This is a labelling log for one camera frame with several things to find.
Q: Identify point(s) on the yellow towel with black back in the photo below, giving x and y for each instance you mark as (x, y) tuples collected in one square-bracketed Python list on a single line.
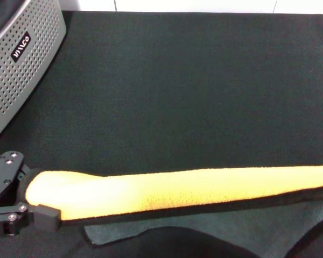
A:
[(204, 193)]

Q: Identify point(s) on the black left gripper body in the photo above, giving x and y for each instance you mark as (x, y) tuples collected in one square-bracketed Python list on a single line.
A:
[(2, 174)]

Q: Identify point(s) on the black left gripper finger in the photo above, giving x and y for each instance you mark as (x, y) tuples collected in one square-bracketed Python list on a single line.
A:
[(43, 215), (24, 172)]

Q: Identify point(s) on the grey perforated storage box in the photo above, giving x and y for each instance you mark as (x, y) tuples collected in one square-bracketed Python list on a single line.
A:
[(24, 67)]

